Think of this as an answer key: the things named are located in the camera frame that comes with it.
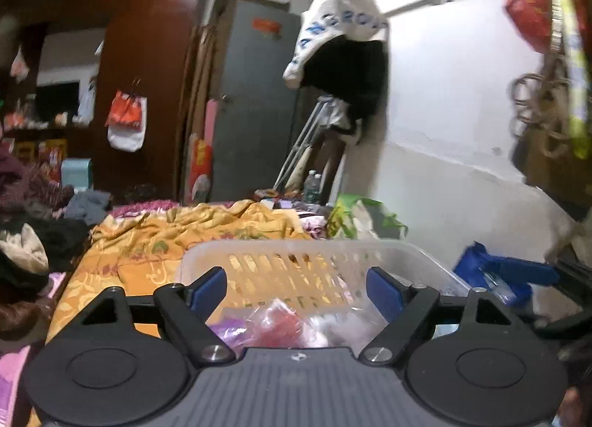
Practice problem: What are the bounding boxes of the pink roll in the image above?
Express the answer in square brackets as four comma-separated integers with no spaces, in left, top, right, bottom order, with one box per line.
[203,99,218,144]

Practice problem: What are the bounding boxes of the pink plastic bag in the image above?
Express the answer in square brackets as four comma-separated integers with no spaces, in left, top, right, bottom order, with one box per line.
[10,48,30,84]

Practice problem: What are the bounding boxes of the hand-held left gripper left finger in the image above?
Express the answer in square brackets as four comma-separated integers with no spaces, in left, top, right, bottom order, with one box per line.
[80,266,236,367]

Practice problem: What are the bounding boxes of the pink white item in bag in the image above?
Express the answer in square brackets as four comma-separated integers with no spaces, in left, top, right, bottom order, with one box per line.
[307,309,386,350]

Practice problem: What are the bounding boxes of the coiled rope rings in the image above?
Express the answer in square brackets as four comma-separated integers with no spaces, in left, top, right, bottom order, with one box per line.
[511,56,580,156]

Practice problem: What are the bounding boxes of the dark striped cloth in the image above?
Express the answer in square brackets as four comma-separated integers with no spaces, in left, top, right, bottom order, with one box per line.
[0,144,75,221]

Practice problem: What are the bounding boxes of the red item in clear bag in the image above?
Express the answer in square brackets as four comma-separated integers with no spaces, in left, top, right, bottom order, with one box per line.
[257,300,308,347]

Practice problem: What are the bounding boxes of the blue shopping bag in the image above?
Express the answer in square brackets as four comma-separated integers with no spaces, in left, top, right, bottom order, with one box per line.
[454,241,534,306]

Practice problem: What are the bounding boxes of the red gift box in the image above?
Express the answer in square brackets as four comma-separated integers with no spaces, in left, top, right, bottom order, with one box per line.
[37,139,70,183]

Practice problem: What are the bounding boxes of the metal crutches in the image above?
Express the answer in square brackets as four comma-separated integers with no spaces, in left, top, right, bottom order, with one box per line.
[273,94,334,193]

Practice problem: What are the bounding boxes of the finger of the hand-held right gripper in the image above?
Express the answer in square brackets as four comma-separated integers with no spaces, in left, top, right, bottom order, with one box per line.
[532,309,592,341]
[483,255,592,299]

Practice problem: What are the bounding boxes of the pink floral bedsheet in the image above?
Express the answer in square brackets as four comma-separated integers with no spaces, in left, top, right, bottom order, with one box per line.
[110,199,186,221]

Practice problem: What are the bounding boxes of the black television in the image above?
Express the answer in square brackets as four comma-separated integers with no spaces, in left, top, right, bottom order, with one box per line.
[36,80,81,125]

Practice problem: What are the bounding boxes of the red paper bag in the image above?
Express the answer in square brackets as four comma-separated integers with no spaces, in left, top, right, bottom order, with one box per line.
[188,137,215,204]

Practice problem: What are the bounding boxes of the green and white tote bag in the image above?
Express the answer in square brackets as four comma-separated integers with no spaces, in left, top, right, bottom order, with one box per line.
[326,193,409,241]

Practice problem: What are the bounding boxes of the purple item in clear bag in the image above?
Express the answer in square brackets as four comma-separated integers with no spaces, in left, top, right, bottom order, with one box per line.
[216,320,253,346]

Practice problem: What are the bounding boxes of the yellow green strap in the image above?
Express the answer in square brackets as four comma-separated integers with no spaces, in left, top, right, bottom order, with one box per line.
[535,0,592,160]

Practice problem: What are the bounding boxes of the white plastic laundry basket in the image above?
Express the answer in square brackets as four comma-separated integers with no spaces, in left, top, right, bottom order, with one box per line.
[175,239,469,350]

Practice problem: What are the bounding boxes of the teal box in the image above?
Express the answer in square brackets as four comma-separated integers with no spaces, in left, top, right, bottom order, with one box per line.
[60,157,92,191]

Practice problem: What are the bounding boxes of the red hanging bag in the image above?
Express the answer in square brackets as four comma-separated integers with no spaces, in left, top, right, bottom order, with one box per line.
[504,0,589,54]

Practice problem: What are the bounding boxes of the black cloth pile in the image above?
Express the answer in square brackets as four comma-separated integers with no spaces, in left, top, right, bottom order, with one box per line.
[0,218,92,295]

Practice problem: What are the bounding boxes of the yellow floral blanket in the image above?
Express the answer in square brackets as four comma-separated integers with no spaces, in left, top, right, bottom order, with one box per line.
[45,199,316,345]

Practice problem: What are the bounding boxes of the leaning wooden boards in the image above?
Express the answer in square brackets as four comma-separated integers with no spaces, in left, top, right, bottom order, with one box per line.
[184,24,223,142]

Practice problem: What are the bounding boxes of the dark brown hanging bag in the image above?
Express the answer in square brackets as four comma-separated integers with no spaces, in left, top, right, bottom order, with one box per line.
[511,125,592,221]

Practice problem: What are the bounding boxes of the grey blue cloth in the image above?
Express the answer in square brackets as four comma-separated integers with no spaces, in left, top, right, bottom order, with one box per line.
[64,189,113,226]

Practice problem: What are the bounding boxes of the grey door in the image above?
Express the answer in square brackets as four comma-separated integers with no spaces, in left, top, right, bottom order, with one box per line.
[210,0,304,204]

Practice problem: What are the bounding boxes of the white garment with blue letters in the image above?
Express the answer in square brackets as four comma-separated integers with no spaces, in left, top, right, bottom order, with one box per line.
[282,0,390,90]

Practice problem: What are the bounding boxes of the black hanging garment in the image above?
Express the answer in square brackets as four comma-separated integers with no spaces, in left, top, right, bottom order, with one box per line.
[302,36,390,147]

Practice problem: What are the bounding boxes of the beige cloth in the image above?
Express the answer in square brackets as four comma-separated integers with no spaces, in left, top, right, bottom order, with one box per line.
[0,222,50,271]

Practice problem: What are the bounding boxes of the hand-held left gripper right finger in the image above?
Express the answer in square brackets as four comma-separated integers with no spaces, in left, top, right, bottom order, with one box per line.
[360,266,512,365]

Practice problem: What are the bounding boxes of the brown wooden wardrobe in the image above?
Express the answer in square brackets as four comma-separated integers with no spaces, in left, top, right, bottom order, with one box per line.
[0,0,214,206]

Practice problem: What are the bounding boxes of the white and orange plastic bag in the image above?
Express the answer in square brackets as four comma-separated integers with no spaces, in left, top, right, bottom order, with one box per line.
[105,90,149,153]

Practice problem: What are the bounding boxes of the red door sign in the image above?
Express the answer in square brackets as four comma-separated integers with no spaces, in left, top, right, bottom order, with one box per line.
[252,17,282,35]

